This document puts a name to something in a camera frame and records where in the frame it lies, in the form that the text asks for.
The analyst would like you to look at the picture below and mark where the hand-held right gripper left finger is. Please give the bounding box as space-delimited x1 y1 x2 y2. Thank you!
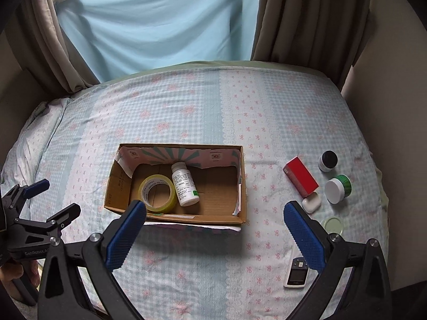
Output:
37 200 147 320

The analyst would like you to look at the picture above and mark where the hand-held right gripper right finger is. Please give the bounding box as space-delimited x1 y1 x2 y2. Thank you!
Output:
283 201 392 320

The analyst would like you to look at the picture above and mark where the clear yellowish tape roll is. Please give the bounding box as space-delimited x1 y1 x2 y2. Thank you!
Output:
138 174 179 213

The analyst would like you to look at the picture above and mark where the white earbuds case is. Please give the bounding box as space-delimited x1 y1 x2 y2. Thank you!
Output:
302 194 322 214

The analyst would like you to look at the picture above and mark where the red carton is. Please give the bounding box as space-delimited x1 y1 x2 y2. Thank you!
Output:
283 156 319 198

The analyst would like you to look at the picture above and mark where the white-lid green jar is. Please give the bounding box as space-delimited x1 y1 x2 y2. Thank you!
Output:
325 174 352 205

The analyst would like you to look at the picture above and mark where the light blue window cloth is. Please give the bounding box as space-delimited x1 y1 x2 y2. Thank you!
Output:
55 0 265 85

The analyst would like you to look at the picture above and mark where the checked floral pillow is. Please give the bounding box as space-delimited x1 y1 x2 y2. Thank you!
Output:
0 97 73 195

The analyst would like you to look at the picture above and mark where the brown curtain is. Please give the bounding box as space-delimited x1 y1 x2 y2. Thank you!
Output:
250 0 373 93
13 0 101 94

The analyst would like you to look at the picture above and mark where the small white handheld device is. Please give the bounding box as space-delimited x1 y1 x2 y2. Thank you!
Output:
283 257 309 289

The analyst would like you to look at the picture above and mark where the pale green round lid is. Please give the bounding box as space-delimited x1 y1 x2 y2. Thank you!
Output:
322 216 343 235

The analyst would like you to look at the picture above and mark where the cardboard box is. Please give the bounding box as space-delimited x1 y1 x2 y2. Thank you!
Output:
104 143 249 233

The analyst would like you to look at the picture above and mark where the black-lid white jar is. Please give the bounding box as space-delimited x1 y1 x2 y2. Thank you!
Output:
318 150 338 173

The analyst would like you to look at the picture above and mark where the white pill bottle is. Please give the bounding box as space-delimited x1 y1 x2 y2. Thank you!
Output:
171 162 200 207

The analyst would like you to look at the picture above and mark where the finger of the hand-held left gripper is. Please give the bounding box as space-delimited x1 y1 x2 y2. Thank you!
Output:
2 179 51 222
46 203 82 230

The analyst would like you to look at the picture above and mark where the person's left hand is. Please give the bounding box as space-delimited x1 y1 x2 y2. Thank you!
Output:
0 263 41 290

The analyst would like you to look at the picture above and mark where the pale green bed sheet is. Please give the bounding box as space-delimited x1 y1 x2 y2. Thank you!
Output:
71 60 331 98

